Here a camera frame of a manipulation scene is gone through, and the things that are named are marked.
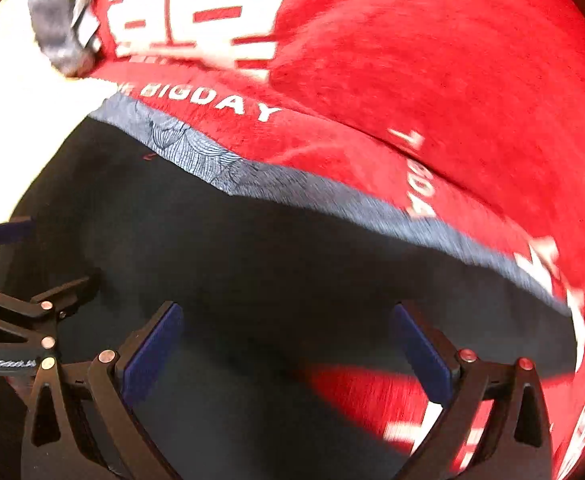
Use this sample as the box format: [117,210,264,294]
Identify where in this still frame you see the black pants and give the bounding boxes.
[0,94,583,479]

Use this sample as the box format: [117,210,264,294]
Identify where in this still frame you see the red sofa cover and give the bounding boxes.
[0,0,585,480]

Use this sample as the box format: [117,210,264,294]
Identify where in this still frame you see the grey fuzzy cloth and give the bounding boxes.
[28,0,95,77]

